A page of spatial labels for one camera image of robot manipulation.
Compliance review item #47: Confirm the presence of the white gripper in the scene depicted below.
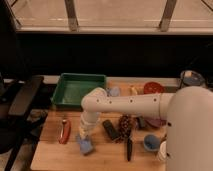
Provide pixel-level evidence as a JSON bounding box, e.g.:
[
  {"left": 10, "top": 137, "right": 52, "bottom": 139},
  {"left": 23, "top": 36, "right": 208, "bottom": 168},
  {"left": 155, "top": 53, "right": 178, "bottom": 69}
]
[{"left": 79, "top": 111, "right": 100, "bottom": 137}]

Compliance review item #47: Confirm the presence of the blue sponge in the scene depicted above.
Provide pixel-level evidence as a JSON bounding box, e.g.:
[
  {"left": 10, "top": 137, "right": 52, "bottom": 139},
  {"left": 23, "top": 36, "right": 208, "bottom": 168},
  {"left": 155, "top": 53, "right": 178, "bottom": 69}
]
[{"left": 76, "top": 134, "right": 94, "bottom": 155}]

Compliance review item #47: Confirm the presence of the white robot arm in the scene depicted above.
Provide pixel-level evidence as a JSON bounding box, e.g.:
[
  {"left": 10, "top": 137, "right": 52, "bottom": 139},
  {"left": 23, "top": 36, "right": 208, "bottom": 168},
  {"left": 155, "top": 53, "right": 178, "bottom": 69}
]
[{"left": 79, "top": 86, "right": 213, "bottom": 171}]

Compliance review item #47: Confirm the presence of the black rectangular block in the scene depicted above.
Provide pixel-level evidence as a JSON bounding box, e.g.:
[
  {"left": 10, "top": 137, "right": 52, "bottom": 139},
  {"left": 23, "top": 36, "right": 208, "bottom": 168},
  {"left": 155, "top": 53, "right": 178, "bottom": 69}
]
[{"left": 102, "top": 120, "right": 120, "bottom": 140}]

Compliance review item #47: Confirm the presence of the green plastic tray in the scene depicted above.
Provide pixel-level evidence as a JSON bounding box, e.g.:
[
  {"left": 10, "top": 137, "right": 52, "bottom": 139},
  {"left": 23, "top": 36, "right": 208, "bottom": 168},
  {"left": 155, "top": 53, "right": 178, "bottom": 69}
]
[{"left": 51, "top": 73, "right": 106, "bottom": 108}]

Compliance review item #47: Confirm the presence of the brown spotted object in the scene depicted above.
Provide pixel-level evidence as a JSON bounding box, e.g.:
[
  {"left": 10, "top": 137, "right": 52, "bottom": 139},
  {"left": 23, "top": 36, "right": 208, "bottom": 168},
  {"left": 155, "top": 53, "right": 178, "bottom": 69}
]
[{"left": 118, "top": 115, "right": 133, "bottom": 139}]

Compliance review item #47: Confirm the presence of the light blue small object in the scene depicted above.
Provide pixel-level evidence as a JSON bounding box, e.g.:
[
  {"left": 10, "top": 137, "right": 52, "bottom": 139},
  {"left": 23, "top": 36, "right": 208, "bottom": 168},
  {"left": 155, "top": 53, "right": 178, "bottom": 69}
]
[{"left": 107, "top": 87, "right": 120, "bottom": 97}]

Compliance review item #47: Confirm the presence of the yellow small object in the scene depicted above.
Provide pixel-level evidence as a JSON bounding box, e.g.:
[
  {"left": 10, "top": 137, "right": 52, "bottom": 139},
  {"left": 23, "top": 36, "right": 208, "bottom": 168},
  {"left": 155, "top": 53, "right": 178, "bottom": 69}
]
[{"left": 130, "top": 85, "right": 139, "bottom": 95}]

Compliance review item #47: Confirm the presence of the blue small cup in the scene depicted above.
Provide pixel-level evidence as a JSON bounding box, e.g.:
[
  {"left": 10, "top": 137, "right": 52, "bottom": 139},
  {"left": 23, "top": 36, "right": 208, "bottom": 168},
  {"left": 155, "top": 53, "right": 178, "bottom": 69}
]
[{"left": 143, "top": 134, "right": 160, "bottom": 152}]

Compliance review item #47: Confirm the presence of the purple object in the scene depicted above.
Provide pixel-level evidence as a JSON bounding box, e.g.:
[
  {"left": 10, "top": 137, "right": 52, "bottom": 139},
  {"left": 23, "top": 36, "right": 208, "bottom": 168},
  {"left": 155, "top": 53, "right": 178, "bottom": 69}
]
[{"left": 146, "top": 118, "right": 166, "bottom": 128}]

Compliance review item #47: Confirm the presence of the red bowl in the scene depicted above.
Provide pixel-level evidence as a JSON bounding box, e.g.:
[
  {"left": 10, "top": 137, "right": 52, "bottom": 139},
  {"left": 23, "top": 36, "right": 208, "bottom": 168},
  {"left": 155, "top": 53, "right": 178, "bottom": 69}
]
[{"left": 143, "top": 82, "right": 164, "bottom": 94}]

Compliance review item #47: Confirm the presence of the black office chair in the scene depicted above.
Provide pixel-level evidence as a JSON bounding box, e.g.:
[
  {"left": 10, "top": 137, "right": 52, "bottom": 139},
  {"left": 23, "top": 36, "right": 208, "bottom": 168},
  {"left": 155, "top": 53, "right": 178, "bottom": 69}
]
[{"left": 0, "top": 75, "right": 46, "bottom": 171}]

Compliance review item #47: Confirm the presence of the white cup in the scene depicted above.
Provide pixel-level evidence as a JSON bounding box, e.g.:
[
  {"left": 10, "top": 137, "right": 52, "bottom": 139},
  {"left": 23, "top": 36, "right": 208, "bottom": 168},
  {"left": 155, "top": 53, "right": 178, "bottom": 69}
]
[{"left": 157, "top": 141, "right": 167, "bottom": 162}]

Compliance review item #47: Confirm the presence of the black handled knife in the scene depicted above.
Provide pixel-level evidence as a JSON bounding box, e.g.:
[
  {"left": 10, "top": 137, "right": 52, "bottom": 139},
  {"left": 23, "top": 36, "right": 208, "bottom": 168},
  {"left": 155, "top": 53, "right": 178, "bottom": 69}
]
[{"left": 126, "top": 133, "right": 133, "bottom": 162}]

